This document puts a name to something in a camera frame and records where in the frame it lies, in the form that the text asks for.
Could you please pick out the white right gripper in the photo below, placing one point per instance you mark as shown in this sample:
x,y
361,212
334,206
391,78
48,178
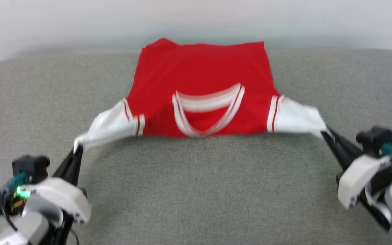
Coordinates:
x,y
357,177

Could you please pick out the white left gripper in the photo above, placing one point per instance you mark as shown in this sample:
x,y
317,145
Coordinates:
x,y
63,195

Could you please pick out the red white basketball jersey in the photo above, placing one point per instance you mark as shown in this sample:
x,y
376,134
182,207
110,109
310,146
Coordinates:
x,y
199,68

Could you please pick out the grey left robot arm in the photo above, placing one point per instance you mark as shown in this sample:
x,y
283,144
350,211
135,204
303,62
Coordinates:
x,y
29,228

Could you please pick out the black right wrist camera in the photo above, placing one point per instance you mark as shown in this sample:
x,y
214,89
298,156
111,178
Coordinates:
x,y
374,137

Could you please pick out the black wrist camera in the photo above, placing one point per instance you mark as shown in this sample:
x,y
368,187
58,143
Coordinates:
x,y
31,166
374,137

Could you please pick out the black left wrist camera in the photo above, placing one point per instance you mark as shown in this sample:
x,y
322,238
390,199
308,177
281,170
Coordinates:
x,y
31,166

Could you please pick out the teal left camera connector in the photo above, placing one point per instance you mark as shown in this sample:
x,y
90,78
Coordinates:
x,y
17,180

